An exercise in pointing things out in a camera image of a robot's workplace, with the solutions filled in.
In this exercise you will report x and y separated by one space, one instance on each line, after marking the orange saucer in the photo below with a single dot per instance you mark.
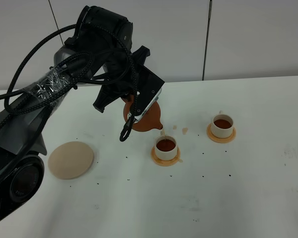
220 140
163 162

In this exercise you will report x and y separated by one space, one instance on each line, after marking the beige round teapot coaster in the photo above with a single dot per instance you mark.
70 160

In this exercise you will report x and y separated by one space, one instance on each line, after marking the far orange saucer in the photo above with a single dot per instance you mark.
220 140

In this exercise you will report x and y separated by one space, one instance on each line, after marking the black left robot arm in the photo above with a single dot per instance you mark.
98 53

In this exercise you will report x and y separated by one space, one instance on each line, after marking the far white teacup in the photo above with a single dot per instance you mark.
222 125

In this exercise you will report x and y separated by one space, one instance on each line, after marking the near white teacup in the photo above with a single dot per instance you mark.
165 147

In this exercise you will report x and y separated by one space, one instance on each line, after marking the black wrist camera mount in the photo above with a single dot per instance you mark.
148 91

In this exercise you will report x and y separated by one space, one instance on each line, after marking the near orange saucer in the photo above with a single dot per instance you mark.
163 162

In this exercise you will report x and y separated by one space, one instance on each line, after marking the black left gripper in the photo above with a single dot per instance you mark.
117 81

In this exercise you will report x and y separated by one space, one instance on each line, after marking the brown clay teapot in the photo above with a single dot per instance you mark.
151 119

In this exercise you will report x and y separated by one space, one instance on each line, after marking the white teacup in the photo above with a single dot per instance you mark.
222 125
165 147

